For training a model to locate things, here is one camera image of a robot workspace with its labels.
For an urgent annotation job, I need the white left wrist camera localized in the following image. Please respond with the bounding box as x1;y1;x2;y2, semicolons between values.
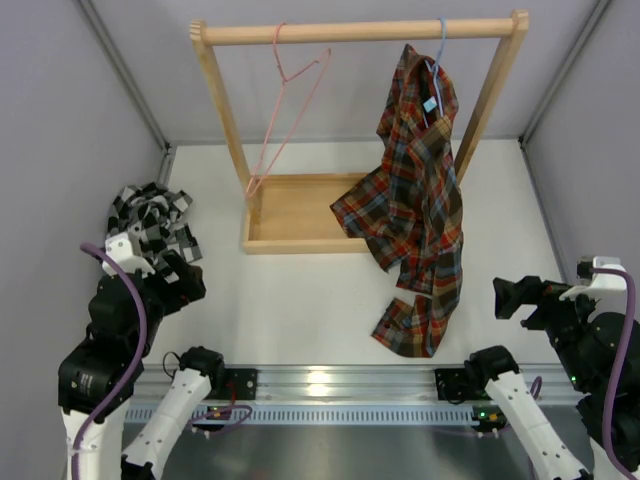
104;232;155;276

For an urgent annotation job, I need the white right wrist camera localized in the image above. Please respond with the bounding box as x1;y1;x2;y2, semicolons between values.
560;256;627;301

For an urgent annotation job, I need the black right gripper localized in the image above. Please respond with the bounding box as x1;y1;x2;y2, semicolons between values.
492;274;602;390

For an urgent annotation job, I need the blue wire hanger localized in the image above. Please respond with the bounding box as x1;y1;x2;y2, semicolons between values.
423;17;447;127

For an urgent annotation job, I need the pink wire hanger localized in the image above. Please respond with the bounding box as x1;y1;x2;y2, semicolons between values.
244;22;332;200

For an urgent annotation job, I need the red brown plaid shirt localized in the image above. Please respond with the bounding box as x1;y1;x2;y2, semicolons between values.
330;45;464;358

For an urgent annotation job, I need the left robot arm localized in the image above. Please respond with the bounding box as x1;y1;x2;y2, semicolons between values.
58;252;226;479

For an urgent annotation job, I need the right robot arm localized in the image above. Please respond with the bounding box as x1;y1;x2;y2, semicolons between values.
464;268;639;479

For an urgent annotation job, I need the wooden clothes rack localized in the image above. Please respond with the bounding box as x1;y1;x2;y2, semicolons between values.
189;10;530;255

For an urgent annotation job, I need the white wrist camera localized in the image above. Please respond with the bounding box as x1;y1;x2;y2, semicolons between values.
104;232;155;276
560;256;627;301

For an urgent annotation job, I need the aluminium mounting rail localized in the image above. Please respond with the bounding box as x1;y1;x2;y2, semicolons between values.
122;363;594;426

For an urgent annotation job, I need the black white checkered shirt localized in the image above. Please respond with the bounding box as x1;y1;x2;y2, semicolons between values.
106;182;202;283

